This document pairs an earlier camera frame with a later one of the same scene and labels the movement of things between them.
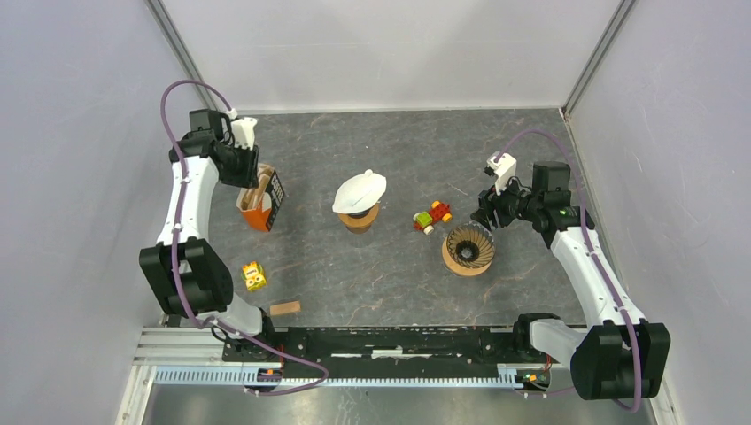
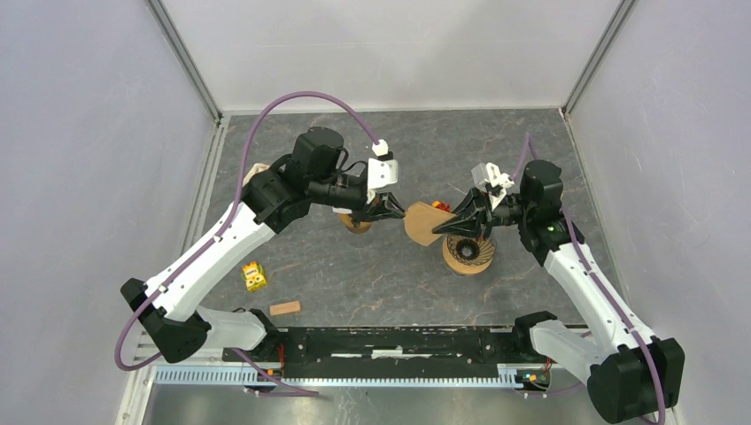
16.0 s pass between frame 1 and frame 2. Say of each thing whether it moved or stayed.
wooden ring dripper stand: stayed
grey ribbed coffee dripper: stayed
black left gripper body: moved
